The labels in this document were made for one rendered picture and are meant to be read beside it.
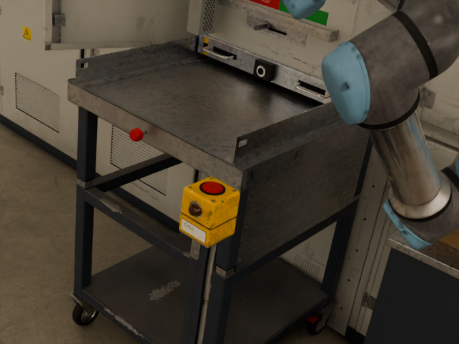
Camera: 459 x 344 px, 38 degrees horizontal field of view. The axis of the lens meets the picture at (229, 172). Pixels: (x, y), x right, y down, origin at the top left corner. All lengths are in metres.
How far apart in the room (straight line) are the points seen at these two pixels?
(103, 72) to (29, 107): 1.49
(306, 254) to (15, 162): 1.51
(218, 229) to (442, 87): 0.88
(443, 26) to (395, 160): 0.26
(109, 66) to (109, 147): 1.05
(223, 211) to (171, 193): 1.44
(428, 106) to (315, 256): 0.70
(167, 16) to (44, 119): 1.20
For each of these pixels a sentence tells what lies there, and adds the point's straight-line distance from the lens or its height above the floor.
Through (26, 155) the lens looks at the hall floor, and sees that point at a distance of 3.30.
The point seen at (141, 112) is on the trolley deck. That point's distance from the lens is 1.70.
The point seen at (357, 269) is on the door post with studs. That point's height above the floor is 0.27.
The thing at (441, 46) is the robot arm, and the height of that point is 1.27.
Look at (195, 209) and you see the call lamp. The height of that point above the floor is 0.88.
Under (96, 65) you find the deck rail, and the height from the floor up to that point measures 0.89.
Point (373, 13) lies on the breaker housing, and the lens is 1.86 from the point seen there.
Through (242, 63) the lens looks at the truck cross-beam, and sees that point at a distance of 2.01.
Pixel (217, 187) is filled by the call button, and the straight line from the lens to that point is 1.27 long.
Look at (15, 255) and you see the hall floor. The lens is 2.62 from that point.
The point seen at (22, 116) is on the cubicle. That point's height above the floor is 0.12.
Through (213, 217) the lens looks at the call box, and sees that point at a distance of 1.24.
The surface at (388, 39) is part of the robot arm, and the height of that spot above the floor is 1.27.
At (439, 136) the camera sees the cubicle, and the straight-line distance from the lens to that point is 1.97.
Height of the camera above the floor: 1.52
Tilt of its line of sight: 28 degrees down
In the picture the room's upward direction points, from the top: 8 degrees clockwise
